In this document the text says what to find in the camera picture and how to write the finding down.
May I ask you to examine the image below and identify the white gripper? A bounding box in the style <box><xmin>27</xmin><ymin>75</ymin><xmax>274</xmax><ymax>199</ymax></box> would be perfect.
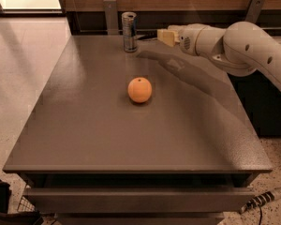
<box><xmin>157</xmin><ymin>23</ymin><xmax>208</xmax><ymax>56</ymax></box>

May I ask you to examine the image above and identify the black rxbar chocolate wrapper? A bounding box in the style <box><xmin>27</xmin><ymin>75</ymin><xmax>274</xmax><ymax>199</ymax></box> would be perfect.
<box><xmin>139</xmin><ymin>31</ymin><xmax>157</xmax><ymax>40</ymax></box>

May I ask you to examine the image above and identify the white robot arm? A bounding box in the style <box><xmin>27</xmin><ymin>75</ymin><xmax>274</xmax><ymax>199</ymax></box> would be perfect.
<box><xmin>157</xmin><ymin>22</ymin><xmax>281</xmax><ymax>92</ymax></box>

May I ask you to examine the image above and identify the silver blue redbull can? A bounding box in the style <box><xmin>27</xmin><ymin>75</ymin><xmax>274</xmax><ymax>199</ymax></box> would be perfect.
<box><xmin>122</xmin><ymin>12</ymin><xmax>138</xmax><ymax>53</ymax></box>

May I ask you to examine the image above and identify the orange fruit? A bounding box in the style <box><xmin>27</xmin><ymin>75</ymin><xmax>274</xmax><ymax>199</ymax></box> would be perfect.
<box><xmin>127</xmin><ymin>77</ymin><xmax>152</xmax><ymax>103</ymax></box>

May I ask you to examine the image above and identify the grey cabinet drawer front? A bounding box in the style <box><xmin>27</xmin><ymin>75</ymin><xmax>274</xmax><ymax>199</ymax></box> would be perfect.
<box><xmin>23</xmin><ymin>187</ymin><xmax>253</xmax><ymax>213</ymax></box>

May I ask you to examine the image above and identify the dark object on floor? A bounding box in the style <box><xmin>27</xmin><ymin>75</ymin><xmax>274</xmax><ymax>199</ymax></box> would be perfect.
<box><xmin>0</xmin><ymin>179</ymin><xmax>43</xmax><ymax>225</ymax></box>

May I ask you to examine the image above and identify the left metal bracket post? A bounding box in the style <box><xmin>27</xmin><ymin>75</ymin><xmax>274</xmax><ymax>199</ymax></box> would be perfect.
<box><xmin>103</xmin><ymin>0</ymin><xmax>119</xmax><ymax>35</ymax></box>

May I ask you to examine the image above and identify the metal bracket post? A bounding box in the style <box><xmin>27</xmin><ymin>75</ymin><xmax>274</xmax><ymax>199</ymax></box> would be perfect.
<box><xmin>244</xmin><ymin>0</ymin><xmax>266</xmax><ymax>23</ymax></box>
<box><xmin>103</xmin><ymin>0</ymin><xmax>119</xmax><ymax>35</ymax></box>

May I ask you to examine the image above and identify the right metal bracket post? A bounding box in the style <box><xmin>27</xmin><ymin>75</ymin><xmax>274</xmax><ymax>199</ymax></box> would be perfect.
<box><xmin>244</xmin><ymin>0</ymin><xmax>266</xmax><ymax>23</ymax></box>

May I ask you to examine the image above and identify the wire basket on floor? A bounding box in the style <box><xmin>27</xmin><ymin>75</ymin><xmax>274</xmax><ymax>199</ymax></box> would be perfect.
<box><xmin>17</xmin><ymin>185</ymin><xmax>36</xmax><ymax>212</ymax></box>

